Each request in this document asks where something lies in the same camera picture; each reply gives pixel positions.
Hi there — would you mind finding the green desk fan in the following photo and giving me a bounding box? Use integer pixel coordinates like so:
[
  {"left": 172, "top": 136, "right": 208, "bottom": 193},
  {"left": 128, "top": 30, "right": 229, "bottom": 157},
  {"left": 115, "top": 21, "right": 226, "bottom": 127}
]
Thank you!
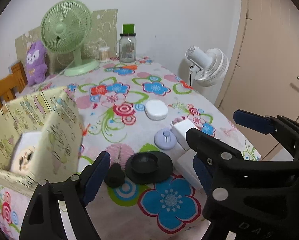
[{"left": 40, "top": 0, "right": 100, "bottom": 77}]

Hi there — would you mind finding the cotton swab container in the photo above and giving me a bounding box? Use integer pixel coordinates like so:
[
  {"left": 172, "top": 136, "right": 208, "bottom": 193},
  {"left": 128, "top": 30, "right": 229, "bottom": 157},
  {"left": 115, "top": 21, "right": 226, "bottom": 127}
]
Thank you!
[{"left": 98, "top": 47, "right": 110, "bottom": 63}]

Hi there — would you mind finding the purple plush bunny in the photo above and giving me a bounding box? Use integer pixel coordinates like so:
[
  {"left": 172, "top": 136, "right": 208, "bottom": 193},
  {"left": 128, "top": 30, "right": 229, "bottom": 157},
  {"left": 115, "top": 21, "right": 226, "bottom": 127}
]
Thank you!
[{"left": 25, "top": 40, "right": 48, "bottom": 86}]

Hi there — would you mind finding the green cup on jar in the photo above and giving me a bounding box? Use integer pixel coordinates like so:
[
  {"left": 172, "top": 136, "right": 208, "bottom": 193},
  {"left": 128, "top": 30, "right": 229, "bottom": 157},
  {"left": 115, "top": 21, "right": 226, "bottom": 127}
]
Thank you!
[{"left": 122, "top": 23, "right": 135, "bottom": 35}]

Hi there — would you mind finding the yellow patterned storage box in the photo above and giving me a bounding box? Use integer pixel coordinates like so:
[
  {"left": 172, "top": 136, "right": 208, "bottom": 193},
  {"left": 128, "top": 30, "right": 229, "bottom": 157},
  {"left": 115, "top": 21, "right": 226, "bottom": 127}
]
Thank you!
[{"left": 0, "top": 87, "right": 83, "bottom": 196}]

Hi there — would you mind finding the white square charger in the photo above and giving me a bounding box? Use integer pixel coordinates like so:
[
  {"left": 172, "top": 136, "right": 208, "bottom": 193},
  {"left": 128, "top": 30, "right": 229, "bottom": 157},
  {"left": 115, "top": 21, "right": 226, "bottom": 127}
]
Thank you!
[{"left": 171, "top": 119, "right": 198, "bottom": 151}]

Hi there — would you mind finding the beige cartoon board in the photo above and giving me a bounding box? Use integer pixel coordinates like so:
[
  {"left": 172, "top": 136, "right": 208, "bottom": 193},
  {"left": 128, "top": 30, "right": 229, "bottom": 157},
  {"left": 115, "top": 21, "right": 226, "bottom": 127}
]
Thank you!
[{"left": 15, "top": 9, "right": 118, "bottom": 75}]

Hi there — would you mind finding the white oval earbud case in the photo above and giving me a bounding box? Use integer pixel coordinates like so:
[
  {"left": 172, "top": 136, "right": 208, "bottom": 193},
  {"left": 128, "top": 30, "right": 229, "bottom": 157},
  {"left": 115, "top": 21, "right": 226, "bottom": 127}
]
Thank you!
[{"left": 145, "top": 100, "right": 168, "bottom": 121}]

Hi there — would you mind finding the white 45W charger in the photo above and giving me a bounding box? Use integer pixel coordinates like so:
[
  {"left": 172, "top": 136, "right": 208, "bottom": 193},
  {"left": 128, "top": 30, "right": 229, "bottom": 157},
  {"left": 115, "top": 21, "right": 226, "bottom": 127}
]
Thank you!
[{"left": 174, "top": 149, "right": 203, "bottom": 191}]

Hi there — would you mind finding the white remote control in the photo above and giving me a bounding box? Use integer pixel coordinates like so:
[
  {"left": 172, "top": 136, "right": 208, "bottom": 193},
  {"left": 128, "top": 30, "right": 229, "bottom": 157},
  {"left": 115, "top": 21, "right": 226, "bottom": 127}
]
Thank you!
[{"left": 14, "top": 131, "right": 42, "bottom": 156}]

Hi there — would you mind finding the white standing fan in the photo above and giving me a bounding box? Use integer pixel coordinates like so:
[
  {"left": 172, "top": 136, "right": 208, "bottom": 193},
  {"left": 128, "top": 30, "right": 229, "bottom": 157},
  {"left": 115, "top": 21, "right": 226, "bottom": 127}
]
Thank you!
[{"left": 185, "top": 46, "right": 229, "bottom": 87}]

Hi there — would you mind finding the black round lens cap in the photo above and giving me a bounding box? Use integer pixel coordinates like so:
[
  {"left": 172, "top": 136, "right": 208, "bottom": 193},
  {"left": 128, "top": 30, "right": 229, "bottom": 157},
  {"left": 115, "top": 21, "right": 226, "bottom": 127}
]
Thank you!
[{"left": 125, "top": 151, "right": 174, "bottom": 185}]

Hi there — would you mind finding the wooden chair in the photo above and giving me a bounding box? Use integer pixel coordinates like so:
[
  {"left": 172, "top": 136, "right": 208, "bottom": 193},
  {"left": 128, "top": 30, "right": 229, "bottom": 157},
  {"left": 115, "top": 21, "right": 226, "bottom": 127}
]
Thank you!
[{"left": 0, "top": 61, "right": 27, "bottom": 108}]

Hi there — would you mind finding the lavender round tape measure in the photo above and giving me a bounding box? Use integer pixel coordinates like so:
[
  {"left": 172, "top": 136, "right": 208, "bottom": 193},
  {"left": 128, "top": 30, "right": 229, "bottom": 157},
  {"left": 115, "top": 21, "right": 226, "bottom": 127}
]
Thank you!
[{"left": 154, "top": 128, "right": 177, "bottom": 150}]

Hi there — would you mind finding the floral tablecloth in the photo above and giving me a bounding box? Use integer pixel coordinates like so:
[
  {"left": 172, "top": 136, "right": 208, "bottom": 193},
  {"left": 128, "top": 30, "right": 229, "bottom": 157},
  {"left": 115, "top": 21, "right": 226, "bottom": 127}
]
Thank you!
[{"left": 0, "top": 59, "right": 261, "bottom": 239}]

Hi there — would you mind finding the beige door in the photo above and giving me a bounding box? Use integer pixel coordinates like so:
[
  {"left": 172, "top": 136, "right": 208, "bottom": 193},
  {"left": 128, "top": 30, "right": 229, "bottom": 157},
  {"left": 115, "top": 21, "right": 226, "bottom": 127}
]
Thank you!
[{"left": 214, "top": 0, "right": 299, "bottom": 160}]

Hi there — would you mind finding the round cream compact mirror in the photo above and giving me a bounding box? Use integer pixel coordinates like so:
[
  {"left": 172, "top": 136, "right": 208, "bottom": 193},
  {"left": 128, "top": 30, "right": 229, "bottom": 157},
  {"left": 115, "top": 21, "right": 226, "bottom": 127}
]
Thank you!
[{"left": 10, "top": 146, "right": 36, "bottom": 175}]

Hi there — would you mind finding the glass mason jar mug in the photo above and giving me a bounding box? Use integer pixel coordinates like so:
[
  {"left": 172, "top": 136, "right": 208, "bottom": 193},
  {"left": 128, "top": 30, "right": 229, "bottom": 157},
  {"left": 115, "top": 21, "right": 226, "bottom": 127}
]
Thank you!
[{"left": 116, "top": 33, "right": 136, "bottom": 63}]

